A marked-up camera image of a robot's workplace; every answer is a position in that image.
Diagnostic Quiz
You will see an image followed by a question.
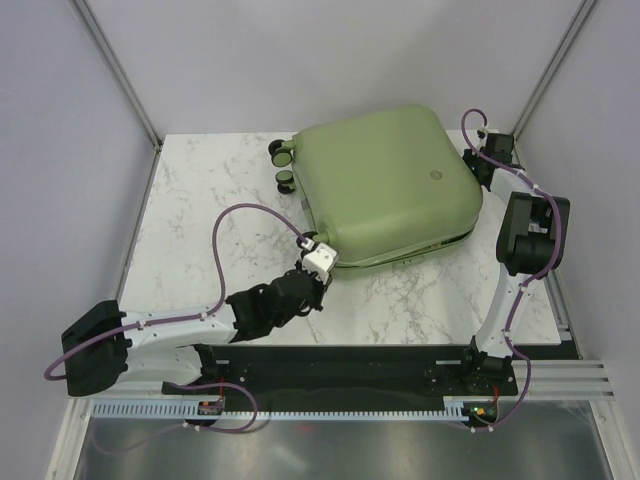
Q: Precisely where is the green hard-shell suitcase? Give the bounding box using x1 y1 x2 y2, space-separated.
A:
268 105 483 272

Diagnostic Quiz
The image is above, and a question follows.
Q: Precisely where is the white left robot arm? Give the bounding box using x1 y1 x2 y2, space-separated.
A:
61 267 332 397

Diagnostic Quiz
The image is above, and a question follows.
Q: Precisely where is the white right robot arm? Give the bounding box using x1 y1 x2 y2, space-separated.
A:
457 132 571 395

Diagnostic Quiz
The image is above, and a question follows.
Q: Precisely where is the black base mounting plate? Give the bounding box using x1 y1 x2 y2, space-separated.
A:
183 345 518 409

